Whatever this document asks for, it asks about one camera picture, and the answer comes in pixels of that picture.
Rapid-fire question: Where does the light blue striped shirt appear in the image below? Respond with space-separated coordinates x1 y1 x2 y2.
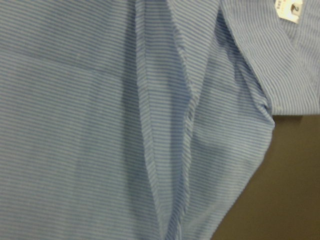
0 0 320 240

